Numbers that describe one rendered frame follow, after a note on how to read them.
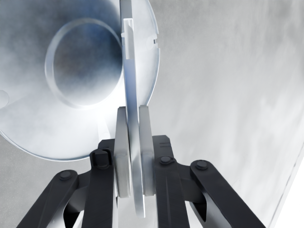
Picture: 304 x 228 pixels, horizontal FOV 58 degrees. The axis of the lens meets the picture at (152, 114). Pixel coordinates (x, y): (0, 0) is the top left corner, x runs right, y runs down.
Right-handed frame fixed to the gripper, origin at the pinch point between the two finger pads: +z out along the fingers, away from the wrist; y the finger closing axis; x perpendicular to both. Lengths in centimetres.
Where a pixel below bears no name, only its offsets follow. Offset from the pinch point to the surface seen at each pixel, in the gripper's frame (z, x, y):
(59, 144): 19.2, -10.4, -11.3
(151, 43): 32.0, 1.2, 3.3
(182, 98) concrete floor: 95, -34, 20
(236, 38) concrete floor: 123, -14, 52
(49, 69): 19.0, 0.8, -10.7
